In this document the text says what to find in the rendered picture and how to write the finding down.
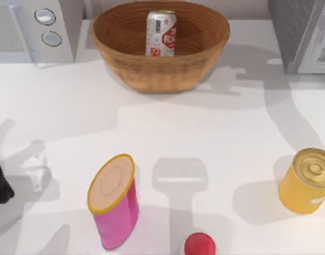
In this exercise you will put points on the wooden basket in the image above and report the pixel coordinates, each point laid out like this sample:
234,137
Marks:
162,71

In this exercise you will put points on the red and white can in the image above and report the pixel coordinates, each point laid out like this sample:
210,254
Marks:
161,34

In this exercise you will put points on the pink can with yellow rim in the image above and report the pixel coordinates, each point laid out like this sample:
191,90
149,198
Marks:
117,212

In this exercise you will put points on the red bottle cap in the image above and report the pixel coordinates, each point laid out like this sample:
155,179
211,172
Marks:
200,245

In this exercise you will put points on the microwave knob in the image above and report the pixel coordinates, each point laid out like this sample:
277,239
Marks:
51,38
44,16

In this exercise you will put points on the yellow tin can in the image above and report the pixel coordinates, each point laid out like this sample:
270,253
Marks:
303,191

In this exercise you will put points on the pale microwave oven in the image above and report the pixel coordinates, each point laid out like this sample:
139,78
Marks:
24,50

